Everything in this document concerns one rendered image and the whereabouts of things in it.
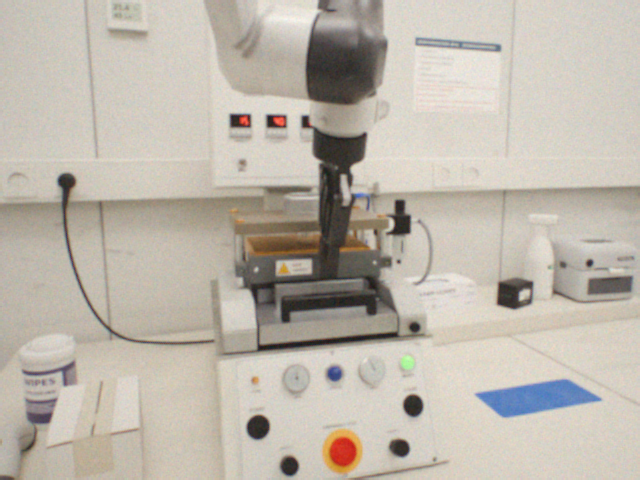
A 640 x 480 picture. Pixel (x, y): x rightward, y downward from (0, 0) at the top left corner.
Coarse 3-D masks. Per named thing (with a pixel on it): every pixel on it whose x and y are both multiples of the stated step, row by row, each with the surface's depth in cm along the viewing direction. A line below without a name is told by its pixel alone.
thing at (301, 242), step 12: (252, 240) 94; (264, 240) 94; (276, 240) 94; (288, 240) 94; (300, 240) 92; (312, 240) 92; (348, 240) 94; (252, 252) 87; (264, 252) 83; (276, 252) 84; (288, 252) 84; (300, 252) 85
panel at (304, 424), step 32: (320, 352) 76; (352, 352) 77; (384, 352) 79; (416, 352) 80; (256, 384) 73; (320, 384) 75; (352, 384) 76; (384, 384) 77; (416, 384) 78; (256, 416) 71; (288, 416) 73; (320, 416) 74; (352, 416) 75; (384, 416) 76; (416, 416) 77; (256, 448) 70; (288, 448) 71; (320, 448) 72; (384, 448) 74; (416, 448) 76
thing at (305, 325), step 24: (288, 288) 81; (312, 288) 82; (336, 288) 83; (360, 288) 84; (264, 312) 80; (312, 312) 80; (336, 312) 80; (360, 312) 80; (384, 312) 80; (264, 336) 74; (288, 336) 75; (312, 336) 76; (336, 336) 77
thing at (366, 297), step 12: (288, 300) 74; (300, 300) 75; (312, 300) 75; (324, 300) 76; (336, 300) 76; (348, 300) 77; (360, 300) 77; (372, 300) 78; (288, 312) 74; (372, 312) 78
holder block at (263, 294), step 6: (366, 282) 89; (252, 288) 93; (258, 288) 85; (264, 288) 85; (270, 288) 85; (366, 288) 89; (258, 294) 84; (264, 294) 85; (270, 294) 85; (258, 300) 85; (264, 300) 85; (270, 300) 85
